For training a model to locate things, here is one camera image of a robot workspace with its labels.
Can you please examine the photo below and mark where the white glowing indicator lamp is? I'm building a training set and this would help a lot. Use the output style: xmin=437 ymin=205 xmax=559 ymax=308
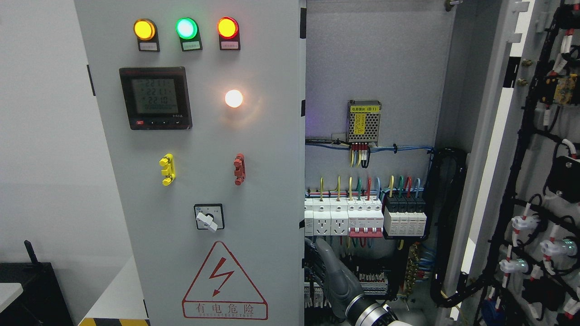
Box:
xmin=224 ymin=89 xmax=244 ymax=109

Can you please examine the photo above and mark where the red terminal connector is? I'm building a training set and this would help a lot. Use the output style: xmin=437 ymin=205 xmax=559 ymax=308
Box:
xmin=233 ymin=153 xmax=246 ymax=186

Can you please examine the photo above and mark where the black box with antenna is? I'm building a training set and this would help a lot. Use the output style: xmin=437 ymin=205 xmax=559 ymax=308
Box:
xmin=0 ymin=240 xmax=73 ymax=326

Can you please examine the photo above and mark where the black corrugated cable loom right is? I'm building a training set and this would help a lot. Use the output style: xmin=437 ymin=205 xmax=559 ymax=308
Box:
xmin=424 ymin=148 xmax=488 ymax=308

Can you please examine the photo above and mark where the grey cabinet door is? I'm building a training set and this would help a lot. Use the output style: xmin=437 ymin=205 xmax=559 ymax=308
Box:
xmin=431 ymin=0 xmax=579 ymax=326
xmin=75 ymin=0 xmax=306 ymax=326

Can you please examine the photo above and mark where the dark grey robot left hand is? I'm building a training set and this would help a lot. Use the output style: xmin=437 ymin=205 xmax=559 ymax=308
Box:
xmin=304 ymin=238 xmax=364 ymax=319

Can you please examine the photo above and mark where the green indicator light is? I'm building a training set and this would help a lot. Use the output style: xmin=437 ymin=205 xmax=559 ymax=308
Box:
xmin=175 ymin=17 xmax=203 ymax=52

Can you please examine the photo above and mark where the black digital power meter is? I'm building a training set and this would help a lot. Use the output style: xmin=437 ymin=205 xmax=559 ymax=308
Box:
xmin=119 ymin=67 xmax=192 ymax=130

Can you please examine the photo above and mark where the red indicator light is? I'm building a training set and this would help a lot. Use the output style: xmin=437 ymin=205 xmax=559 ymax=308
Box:
xmin=217 ymin=16 xmax=241 ymax=50

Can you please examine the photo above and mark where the white rotary selector switch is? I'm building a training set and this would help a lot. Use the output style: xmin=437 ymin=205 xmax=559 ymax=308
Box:
xmin=194 ymin=203 xmax=225 ymax=233

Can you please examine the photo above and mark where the metal mesh power supply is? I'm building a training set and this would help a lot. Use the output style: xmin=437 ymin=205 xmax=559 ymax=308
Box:
xmin=346 ymin=100 xmax=382 ymax=144

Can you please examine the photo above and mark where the yellow indicator light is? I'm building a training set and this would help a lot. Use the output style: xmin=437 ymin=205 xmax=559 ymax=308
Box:
xmin=133 ymin=19 xmax=160 ymax=52

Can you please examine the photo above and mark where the lower relay terminal row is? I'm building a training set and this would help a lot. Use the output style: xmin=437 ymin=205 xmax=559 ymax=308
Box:
xmin=302 ymin=255 xmax=390 ymax=310

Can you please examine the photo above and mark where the black surge protector block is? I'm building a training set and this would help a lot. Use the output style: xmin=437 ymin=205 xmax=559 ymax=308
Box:
xmin=383 ymin=196 xmax=427 ymax=241

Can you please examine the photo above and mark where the yellow terminal connector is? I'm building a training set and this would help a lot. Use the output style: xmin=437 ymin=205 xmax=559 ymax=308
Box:
xmin=158 ymin=153 xmax=176 ymax=186

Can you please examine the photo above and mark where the white breaker and socket row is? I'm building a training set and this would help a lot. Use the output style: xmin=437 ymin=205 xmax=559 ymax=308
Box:
xmin=304 ymin=198 xmax=384 ymax=238

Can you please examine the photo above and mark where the red electric hazard warning sticker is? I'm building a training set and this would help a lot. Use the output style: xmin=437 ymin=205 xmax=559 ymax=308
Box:
xmin=182 ymin=241 xmax=269 ymax=320

